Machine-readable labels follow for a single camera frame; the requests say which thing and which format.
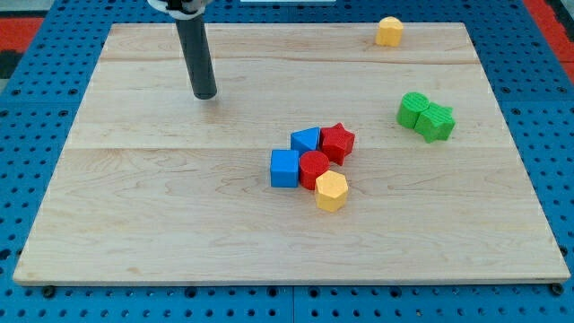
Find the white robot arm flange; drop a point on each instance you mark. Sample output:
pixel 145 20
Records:
pixel 180 9

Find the blue cube block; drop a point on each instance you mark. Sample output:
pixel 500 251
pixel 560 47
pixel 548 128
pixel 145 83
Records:
pixel 284 169

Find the yellow hexagon block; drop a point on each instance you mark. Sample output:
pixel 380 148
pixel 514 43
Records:
pixel 331 191

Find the red cylinder block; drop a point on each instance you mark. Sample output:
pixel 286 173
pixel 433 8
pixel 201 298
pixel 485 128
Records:
pixel 312 164

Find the blue triangle block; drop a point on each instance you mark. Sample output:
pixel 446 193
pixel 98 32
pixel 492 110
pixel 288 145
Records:
pixel 305 140

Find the red star block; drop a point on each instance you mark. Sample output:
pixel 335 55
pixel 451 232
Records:
pixel 336 143

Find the green cylinder block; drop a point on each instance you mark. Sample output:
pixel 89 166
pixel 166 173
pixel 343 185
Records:
pixel 411 106

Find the green star block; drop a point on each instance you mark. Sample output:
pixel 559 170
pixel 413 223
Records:
pixel 435 123

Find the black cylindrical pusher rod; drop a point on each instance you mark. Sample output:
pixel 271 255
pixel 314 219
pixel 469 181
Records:
pixel 196 52

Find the yellow heart block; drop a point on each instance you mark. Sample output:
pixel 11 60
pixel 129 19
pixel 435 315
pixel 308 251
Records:
pixel 390 31

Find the wooden board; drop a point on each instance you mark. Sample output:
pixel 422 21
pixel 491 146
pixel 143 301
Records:
pixel 156 187

